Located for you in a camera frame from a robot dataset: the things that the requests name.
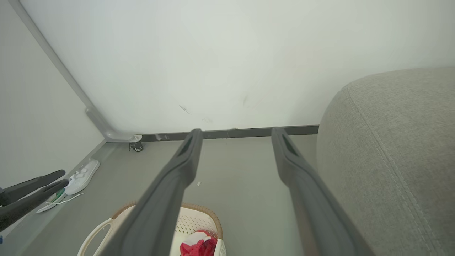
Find white green flat item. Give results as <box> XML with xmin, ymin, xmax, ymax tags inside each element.
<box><xmin>36</xmin><ymin>188</ymin><xmax>68</xmax><ymax>214</ymax></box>

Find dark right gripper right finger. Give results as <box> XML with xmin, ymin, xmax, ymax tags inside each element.
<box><xmin>271</xmin><ymin>127</ymin><xmax>374</xmax><ymax>256</ymax></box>

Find cream perforated laundry basket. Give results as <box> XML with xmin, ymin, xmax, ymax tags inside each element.
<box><xmin>77</xmin><ymin>203</ymin><xmax>227</xmax><ymax>256</ymax></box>

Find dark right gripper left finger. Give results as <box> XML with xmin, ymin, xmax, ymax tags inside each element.
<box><xmin>100</xmin><ymin>128</ymin><xmax>204</xmax><ymax>256</ymax></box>

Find grey fabric sofa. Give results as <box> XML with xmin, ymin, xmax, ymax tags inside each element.
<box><xmin>316</xmin><ymin>68</ymin><xmax>455</xmax><ymax>256</ymax></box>

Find red and white garment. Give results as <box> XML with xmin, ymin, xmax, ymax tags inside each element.
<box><xmin>180</xmin><ymin>230</ymin><xmax>218</xmax><ymax>256</ymax></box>

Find black baseboard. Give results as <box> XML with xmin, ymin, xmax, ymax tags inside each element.
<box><xmin>141</xmin><ymin>125</ymin><xmax>319</xmax><ymax>142</ymax></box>

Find thin white strip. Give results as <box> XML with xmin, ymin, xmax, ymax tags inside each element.
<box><xmin>46</xmin><ymin>192</ymin><xmax>86</xmax><ymax>205</ymax></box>

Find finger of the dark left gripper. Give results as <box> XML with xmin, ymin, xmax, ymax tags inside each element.
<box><xmin>0</xmin><ymin>170</ymin><xmax>66</xmax><ymax>207</ymax></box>
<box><xmin>0</xmin><ymin>179</ymin><xmax>69</xmax><ymax>232</ymax></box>

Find white slipper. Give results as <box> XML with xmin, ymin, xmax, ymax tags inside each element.
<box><xmin>65</xmin><ymin>160</ymin><xmax>100</xmax><ymax>195</ymax></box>

